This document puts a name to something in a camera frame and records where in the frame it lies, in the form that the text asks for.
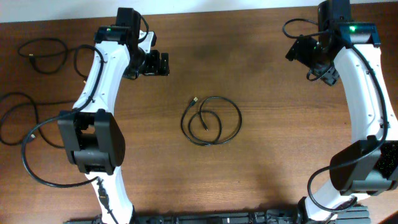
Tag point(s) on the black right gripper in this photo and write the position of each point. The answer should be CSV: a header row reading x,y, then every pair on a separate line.
x,y
298,50

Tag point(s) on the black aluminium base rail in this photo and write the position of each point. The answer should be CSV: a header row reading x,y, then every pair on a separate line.
x,y
248,216

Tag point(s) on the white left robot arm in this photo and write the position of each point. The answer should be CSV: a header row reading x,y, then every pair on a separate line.
x,y
91,136

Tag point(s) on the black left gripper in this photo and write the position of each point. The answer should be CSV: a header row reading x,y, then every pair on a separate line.
x,y
153,69

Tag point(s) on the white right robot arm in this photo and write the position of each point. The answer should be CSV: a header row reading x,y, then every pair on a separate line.
x,y
350,51

